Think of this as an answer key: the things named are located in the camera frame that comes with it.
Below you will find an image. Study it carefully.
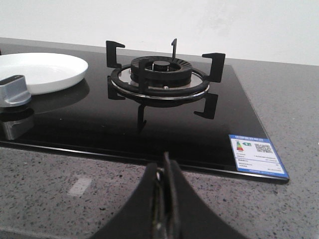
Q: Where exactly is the black glass cooktop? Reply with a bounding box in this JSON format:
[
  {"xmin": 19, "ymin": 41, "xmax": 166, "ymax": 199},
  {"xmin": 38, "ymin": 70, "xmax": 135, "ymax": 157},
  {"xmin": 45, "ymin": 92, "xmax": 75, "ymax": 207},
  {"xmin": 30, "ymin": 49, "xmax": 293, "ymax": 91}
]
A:
[{"xmin": 0, "ymin": 43, "xmax": 289, "ymax": 183}]

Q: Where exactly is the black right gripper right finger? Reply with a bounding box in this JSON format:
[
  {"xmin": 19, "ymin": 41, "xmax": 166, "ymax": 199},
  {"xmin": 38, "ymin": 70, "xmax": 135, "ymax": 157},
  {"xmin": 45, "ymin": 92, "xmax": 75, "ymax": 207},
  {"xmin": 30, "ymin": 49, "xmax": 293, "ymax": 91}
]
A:
[{"xmin": 163, "ymin": 152, "xmax": 245, "ymax": 239}]

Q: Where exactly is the silver stove knob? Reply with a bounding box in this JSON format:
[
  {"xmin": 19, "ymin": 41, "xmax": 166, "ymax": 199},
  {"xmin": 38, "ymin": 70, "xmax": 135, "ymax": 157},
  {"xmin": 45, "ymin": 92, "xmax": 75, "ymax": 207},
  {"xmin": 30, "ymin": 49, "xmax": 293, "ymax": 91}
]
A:
[{"xmin": 0, "ymin": 75, "xmax": 31, "ymax": 108}]

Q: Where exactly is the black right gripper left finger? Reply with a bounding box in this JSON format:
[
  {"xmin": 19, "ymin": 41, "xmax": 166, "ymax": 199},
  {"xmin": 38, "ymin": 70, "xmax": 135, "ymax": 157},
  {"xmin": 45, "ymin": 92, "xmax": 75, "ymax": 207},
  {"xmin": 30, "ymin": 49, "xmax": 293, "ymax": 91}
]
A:
[{"xmin": 91, "ymin": 163, "xmax": 160, "ymax": 239}]

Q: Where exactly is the blue energy label sticker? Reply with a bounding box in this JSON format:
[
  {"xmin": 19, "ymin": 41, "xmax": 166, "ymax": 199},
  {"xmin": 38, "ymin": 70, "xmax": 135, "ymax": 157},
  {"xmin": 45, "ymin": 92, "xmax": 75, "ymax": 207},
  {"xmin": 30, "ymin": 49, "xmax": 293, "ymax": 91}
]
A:
[{"xmin": 229, "ymin": 134, "xmax": 288, "ymax": 177}]

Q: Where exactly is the white round plate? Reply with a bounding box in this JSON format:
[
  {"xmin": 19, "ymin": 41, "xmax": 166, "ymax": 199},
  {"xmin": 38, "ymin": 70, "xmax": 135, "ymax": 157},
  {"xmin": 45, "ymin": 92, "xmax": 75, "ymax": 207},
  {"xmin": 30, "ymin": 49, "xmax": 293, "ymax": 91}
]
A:
[{"xmin": 0, "ymin": 53, "xmax": 88, "ymax": 95}]

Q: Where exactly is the black gas burner with grate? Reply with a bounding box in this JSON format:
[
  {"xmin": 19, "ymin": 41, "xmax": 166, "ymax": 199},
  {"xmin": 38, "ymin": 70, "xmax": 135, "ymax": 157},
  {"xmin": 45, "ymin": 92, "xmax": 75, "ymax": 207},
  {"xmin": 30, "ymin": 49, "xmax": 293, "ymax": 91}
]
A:
[{"xmin": 106, "ymin": 41, "xmax": 225, "ymax": 101}]

